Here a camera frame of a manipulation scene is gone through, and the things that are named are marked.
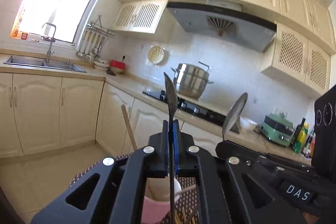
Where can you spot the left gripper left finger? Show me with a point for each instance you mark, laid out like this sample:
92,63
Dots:
158,160

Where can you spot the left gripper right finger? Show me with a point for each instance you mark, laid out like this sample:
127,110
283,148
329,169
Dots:
184,162

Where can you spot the silver metal spoon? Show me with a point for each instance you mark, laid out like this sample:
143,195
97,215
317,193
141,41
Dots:
234,113

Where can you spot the steel kitchen sink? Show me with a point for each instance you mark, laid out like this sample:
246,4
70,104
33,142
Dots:
42,63

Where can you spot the pink utensil cup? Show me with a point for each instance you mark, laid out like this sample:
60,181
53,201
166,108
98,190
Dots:
156,202

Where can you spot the brown polka dot tablecloth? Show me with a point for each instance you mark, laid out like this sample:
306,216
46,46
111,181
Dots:
185,204

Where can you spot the black gas stove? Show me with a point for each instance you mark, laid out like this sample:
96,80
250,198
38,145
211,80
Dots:
188,107

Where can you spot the condiment bottles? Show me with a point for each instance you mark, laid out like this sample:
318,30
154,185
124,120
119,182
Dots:
303,142

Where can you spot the wooden chopstick in cup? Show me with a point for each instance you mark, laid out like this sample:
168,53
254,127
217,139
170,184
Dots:
128,127

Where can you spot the green countertop appliance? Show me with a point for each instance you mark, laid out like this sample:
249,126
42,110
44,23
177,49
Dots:
277,129

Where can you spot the steel stock pot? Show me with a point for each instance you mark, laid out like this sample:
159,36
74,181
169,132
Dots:
190,80

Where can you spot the red bowl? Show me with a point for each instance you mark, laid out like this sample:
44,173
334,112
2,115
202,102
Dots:
117,67

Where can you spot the hanging utensil rack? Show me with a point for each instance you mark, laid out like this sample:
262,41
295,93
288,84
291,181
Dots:
93,39

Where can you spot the range hood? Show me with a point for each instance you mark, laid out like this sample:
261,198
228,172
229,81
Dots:
233,26

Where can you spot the cream upper cabinets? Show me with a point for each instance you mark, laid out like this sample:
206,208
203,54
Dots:
301,50

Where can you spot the chrome faucet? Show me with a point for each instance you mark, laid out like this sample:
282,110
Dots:
49,39

